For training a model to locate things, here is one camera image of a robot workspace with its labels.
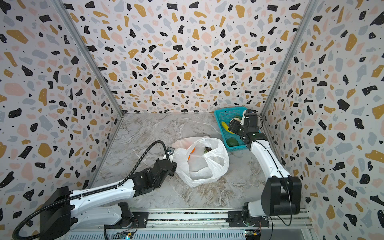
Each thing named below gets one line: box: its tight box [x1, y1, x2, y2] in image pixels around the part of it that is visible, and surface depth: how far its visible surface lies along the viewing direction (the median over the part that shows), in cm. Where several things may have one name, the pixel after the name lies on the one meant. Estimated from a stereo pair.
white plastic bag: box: [170, 136, 230, 188], surface depth 81 cm
